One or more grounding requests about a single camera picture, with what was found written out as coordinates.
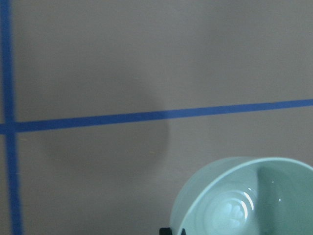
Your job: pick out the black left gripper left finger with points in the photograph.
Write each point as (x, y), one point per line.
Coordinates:
(165, 231)

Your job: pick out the light green ceramic bowl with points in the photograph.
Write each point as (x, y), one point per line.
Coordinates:
(246, 196)

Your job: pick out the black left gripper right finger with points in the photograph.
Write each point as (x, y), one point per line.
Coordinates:
(183, 232)

